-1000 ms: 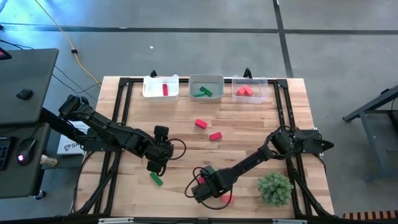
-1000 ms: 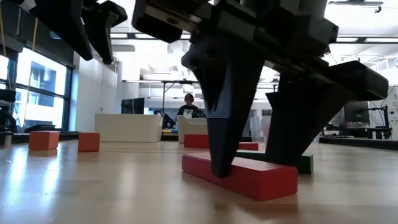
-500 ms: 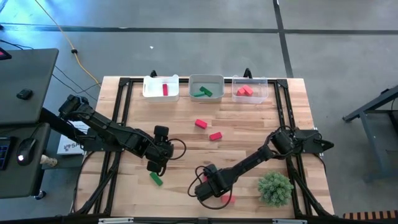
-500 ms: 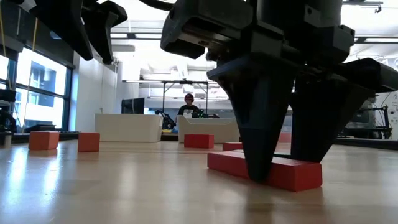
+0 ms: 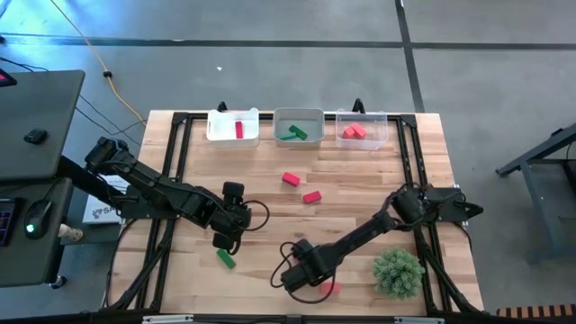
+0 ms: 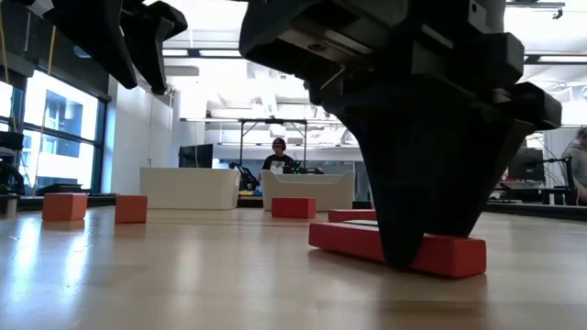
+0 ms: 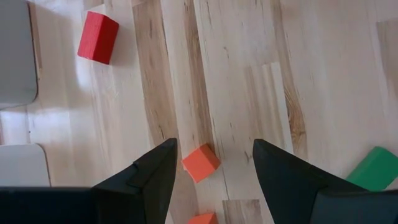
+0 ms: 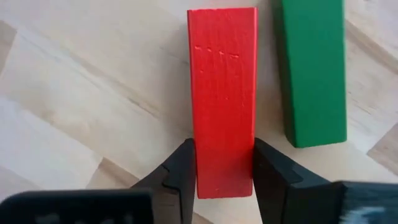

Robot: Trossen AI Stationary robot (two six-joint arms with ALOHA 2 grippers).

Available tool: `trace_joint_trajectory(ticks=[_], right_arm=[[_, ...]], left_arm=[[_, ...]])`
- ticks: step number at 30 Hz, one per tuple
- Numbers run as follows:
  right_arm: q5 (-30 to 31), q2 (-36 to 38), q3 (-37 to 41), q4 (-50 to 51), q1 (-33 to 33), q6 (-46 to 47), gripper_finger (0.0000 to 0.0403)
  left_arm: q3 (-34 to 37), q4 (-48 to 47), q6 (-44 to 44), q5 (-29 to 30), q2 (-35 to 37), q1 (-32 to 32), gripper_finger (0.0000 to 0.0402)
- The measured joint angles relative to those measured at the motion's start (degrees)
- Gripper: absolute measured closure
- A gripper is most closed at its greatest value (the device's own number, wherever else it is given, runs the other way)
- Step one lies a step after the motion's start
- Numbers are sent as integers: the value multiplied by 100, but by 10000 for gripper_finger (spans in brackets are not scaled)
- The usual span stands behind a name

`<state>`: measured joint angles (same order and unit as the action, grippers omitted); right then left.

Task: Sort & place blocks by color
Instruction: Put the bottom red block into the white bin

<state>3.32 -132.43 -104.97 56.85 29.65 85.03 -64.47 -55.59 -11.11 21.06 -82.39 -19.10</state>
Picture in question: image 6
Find white plastic bin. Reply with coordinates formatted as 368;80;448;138
138;166;241;212

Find black metal gantry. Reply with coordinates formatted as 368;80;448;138
238;117;309;171

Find person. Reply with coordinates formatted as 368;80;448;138
259;137;297;175
562;126;587;206

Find grey plastic bin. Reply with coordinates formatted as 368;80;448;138
260;169;356;213

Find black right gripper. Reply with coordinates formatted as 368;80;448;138
238;0;525;270

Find black computer monitor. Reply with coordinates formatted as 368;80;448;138
178;143;215;170
507;146;547;182

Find orange wooden cube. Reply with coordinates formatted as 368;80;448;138
41;192;89;223
114;194;150;226

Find large glazed window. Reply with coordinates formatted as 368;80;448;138
0;68;109;196

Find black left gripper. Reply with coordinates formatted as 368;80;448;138
16;0;189;96

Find long red wooden block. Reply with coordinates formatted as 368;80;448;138
307;222;488;280

